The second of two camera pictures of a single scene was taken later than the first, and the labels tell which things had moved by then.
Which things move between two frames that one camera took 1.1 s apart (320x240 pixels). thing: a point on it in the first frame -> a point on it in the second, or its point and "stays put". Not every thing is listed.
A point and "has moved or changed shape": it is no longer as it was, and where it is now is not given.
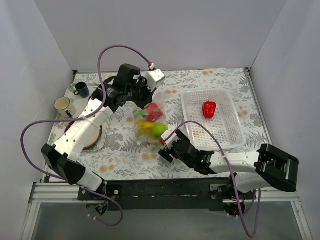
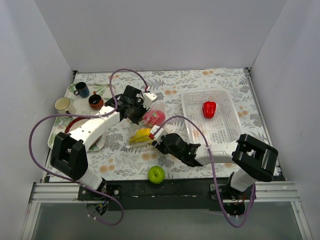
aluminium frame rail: (48, 192) stays put
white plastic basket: (215, 110) stays put
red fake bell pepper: (209, 108) stays put
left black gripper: (144, 95) -> (139, 114)
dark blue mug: (82, 90) stays put
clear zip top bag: (150, 122) has moved or changed shape
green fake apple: (157, 129) has moved or changed shape
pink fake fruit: (154, 112) has moved or changed shape
